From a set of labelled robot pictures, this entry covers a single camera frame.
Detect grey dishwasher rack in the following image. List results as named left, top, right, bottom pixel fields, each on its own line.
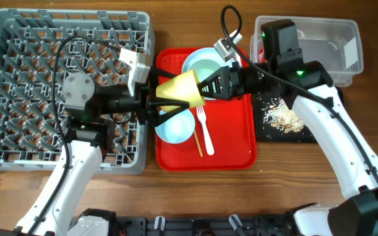
left=0, top=9, right=155, bottom=171

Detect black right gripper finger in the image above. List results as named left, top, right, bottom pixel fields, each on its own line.
left=198, top=66, right=231, bottom=89
left=199, top=86, right=231, bottom=100

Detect rice and peanut shells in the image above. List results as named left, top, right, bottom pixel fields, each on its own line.
left=262, top=98, right=305, bottom=134

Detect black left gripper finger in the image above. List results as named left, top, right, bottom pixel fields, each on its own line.
left=149, top=67, right=177, bottom=80
left=148, top=98, right=190, bottom=127

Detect clear plastic bin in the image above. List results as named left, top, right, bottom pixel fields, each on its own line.
left=250, top=15, right=364, bottom=87

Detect white plastic fork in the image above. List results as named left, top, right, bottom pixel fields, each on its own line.
left=196, top=106, right=215, bottom=155

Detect yellow plastic cup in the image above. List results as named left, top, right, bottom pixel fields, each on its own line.
left=156, top=70, right=205, bottom=108

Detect black plastic bin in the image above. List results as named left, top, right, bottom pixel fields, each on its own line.
left=253, top=85, right=344, bottom=144

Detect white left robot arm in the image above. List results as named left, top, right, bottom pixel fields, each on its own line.
left=0, top=73, right=190, bottom=235

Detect red snack wrapper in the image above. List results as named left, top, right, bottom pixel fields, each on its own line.
left=258, top=44, right=267, bottom=63

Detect wooden chopstick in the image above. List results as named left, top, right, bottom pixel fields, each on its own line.
left=194, top=130, right=203, bottom=157

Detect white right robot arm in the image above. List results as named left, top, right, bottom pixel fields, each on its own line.
left=198, top=19, right=378, bottom=235

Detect light blue bowl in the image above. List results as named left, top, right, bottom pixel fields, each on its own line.
left=155, top=109, right=195, bottom=144

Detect light blue plate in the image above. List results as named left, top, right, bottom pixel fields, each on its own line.
left=181, top=47, right=235, bottom=83

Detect red plastic tray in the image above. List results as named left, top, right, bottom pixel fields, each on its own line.
left=155, top=47, right=258, bottom=172

